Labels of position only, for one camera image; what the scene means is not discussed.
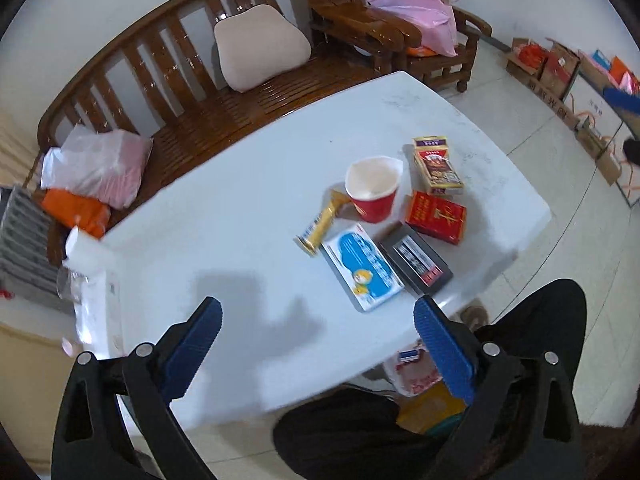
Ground brown fuzzy rug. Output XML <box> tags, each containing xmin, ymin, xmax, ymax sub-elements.
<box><xmin>580</xmin><ymin>422</ymin><xmax>636</xmax><ymax>480</ymax></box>

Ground person's legs in black trousers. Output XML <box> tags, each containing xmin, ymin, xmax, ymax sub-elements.
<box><xmin>272</xmin><ymin>278</ymin><xmax>588</xmax><ymax>480</ymax></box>

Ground dark grey box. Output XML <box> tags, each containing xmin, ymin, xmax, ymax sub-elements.
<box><xmin>378</xmin><ymin>223</ymin><xmax>454</xmax><ymax>296</ymax></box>

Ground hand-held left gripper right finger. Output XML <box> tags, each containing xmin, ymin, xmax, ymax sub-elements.
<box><xmin>413</xmin><ymin>296</ymin><xmax>585</xmax><ymax>480</ymax></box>

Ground beige sneaker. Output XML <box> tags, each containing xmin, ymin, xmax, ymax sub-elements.
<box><xmin>460</xmin><ymin>300</ymin><xmax>490</xmax><ymax>331</ymax></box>

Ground white plastic trash bag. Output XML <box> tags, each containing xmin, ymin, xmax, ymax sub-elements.
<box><xmin>382</xmin><ymin>342</ymin><xmax>451</xmax><ymax>398</ymax></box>

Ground open cardboard box red contents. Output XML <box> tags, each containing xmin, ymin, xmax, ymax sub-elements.
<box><xmin>506</xmin><ymin>37</ymin><xmax>551</xmax><ymax>91</ymax></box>

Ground small brown cardboard box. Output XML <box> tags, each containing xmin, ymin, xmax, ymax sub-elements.
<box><xmin>597</xmin><ymin>147</ymin><xmax>623</xmax><ymax>186</ymax></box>
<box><xmin>575</xmin><ymin>122</ymin><xmax>603</xmax><ymax>153</ymax></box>

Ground tall brown cardboard box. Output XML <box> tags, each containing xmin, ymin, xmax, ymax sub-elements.
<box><xmin>542</xmin><ymin>40</ymin><xmax>581</xmax><ymax>101</ymax></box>

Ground pink plastic bag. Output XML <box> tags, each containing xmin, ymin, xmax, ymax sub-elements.
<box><xmin>363</xmin><ymin>0</ymin><xmax>459</xmax><ymax>58</ymax></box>

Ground red paper cup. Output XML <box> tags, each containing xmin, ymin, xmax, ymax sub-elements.
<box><xmin>345</xmin><ymin>156</ymin><xmax>404</xmax><ymax>224</ymax></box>

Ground gold tube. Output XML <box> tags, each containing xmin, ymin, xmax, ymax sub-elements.
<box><xmin>294</xmin><ymin>187</ymin><xmax>357</xmax><ymax>258</ymax></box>

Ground red gold patterned cigarette pack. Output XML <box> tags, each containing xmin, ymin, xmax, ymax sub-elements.
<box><xmin>414</xmin><ymin>149</ymin><xmax>465</xmax><ymax>196</ymax></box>

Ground brown wooden armchair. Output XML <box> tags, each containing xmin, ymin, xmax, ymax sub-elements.
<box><xmin>330</xmin><ymin>0</ymin><xmax>493</xmax><ymax>93</ymax></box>

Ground white flat box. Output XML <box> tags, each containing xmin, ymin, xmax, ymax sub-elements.
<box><xmin>75</xmin><ymin>270</ymin><xmax>123</xmax><ymax>361</ymax></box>

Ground yellow plastic container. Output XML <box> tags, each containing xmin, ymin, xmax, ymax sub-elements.
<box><xmin>397</xmin><ymin>382</ymin><xmax>468</xmax><ymax>436</ymax></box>

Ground beige cushion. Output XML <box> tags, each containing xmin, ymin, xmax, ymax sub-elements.
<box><xmin>214</xmin><ymin>4</ymin><xmax>312</xmax><ymax>93</ymax></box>

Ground brown wooden bench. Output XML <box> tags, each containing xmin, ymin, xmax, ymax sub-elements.
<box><xmin>36</xmin><ymin>0</ymin><xmax>401</xmax><ymax>241</ymax></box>

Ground white cartons with orange print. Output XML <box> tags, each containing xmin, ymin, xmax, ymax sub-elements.
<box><xmin>570</xmin><ymin>77</ymin><xmax>640</xmax><ymax>201</ymax></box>

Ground orange bag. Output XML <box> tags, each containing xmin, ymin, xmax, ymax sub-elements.
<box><xmin>41</xmin><ymin>188</ymin><xmax>112</xmax><ymax>238</ymax></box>

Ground stack of colourful paper bags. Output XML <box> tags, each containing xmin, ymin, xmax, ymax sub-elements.
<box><xmin>580</xmin><ymin>49</ymin><xmax>640</xmax><ymax>96</ymax></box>

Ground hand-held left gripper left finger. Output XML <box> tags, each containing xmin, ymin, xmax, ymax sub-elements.
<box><xmin>51</xmin><ymin>296</ymin><xmax>223</xmax><ymax>480</ymax></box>

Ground grey radiator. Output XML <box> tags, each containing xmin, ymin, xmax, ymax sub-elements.
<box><xmin>0</xmin><ymin>185</ymin><xmax>76</xmax><ymax>313</ymax></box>

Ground blue white medicine box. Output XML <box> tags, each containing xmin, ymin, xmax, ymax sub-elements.
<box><xmin>320</xmin><ymin>223</ymin><xmax>405</xmax><ymax>312</ymax></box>

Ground white translucent plastic bag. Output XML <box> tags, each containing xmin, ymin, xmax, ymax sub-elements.
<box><xmin>40</xmin><ymin>124</ymin><xmax>154</xmax><ymax>210</ymax></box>

